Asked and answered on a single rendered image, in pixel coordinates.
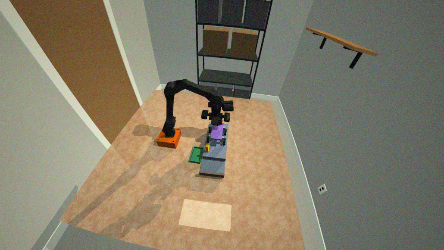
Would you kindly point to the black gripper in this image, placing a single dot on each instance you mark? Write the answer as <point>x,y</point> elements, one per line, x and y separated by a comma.
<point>205,113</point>

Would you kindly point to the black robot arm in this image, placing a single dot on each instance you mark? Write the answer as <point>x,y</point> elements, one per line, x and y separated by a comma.
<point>214,96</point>

